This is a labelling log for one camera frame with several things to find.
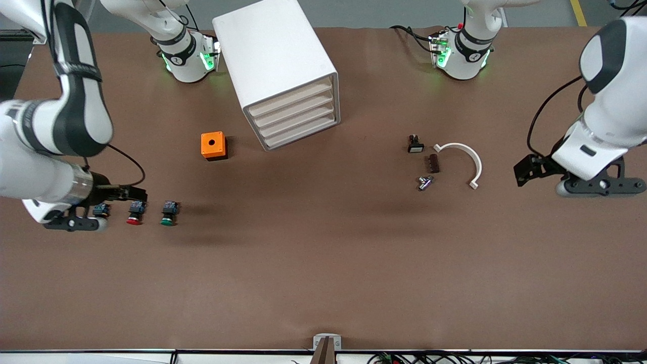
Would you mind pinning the white drawer cabinet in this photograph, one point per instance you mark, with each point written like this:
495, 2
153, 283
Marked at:
273, 50

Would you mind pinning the brown table cover mat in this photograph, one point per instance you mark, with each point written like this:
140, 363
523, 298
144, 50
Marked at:
323, 278

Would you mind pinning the orange button enclosure box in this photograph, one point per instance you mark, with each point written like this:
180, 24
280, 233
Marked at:
212, 144

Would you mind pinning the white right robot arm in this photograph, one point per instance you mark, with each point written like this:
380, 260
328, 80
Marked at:
25, 177

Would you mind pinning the white plastic drawer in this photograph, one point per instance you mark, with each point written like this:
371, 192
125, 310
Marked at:
297, 120
294, 109
300, 130
292, 98

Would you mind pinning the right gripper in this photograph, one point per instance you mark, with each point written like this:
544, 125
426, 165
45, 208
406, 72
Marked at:
102, 188

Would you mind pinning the metal table edge bracket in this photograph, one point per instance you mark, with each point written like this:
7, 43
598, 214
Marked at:
317, 344

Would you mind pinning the chrome metal pipe fitting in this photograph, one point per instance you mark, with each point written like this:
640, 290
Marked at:
425, 183

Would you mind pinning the small black switch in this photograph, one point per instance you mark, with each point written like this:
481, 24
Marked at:
415, 145

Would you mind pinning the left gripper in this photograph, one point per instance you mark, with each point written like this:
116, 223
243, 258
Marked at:
541, 165

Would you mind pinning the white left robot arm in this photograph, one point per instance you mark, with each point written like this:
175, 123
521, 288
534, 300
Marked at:
621, 101

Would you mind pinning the red mushroom push button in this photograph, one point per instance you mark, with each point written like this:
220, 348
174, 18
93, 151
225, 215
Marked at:
135, 210

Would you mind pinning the yellow mushroom push button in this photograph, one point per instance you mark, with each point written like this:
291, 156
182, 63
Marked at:
102, 209

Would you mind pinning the dark brown rectangular block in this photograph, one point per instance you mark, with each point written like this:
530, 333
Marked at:
433, 164

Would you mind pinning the white table edge rail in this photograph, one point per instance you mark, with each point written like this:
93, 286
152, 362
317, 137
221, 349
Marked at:
101, 358

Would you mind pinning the green push button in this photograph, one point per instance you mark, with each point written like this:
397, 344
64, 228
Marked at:
169, 210

